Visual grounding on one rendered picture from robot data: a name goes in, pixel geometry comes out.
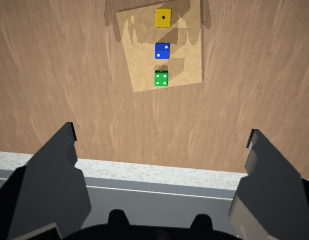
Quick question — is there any green die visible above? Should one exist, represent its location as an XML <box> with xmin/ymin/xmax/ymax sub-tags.
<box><xmin>155</xmin><ymin>70</ymin><xmax>168</xmax><ymax>86</ymax></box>

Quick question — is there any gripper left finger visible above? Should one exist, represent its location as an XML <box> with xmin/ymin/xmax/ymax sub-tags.
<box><xmin>0</xmin><ymin>122</ymin><xmax>91</xmax><ymax>240</ymax></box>

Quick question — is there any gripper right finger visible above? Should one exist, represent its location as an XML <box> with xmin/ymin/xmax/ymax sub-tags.
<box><xmin>228</xmin><ymin>129</ymin><xmax>309</xmax><ymax>240</ymax></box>

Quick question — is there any tan flat mat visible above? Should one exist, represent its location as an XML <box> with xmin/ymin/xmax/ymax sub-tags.
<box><xmin>116</xmin><ymin>0</ymin><xmax>202</xmax><ymax>92</ymax></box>

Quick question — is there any yellow die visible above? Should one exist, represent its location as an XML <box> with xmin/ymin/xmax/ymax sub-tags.
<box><xmin>155</xmin><ymin>8</ymin><xmax>172</xmax><ymax>28</ymax></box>

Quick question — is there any blue die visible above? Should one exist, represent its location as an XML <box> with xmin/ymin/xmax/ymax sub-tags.
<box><xmin>155</xmin><ymin>43</ymin><xmax>170</xmax><ymax>59</ymax></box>

